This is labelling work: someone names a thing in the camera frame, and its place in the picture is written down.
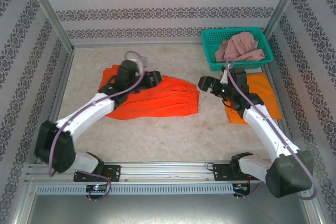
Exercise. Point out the red-orange shorts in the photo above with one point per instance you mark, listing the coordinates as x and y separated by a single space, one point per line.
162 103

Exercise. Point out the light orange shorts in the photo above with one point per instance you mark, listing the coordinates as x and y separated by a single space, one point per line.
265 95

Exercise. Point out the pink shorts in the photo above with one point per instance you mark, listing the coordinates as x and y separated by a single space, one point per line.
241 48

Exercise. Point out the black base plate left arm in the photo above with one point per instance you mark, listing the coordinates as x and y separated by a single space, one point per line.
113 172

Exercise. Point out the black base plate right arm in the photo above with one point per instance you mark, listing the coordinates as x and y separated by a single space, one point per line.
221 172

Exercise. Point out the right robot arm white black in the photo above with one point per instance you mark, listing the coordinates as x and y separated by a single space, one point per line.
286 176

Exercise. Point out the teal plastic basket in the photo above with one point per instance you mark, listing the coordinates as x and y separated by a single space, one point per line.
210 40

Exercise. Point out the small circuit board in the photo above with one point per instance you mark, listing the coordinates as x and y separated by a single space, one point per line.
241 187
96 188

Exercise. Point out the grey metal sheet panel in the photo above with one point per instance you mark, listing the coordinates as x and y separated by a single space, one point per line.
168 211

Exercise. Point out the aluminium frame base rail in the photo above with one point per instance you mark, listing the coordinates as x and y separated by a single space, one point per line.
287 129
136 44
61 87

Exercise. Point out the aluminium mounting rail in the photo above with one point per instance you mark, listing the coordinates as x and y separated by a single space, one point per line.
162 169

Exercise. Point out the aluminium frame post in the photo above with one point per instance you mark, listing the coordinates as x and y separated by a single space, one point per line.
50 14
283 3

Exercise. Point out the aluminium frame strut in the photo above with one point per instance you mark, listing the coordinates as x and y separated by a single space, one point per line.
319 208
22 203

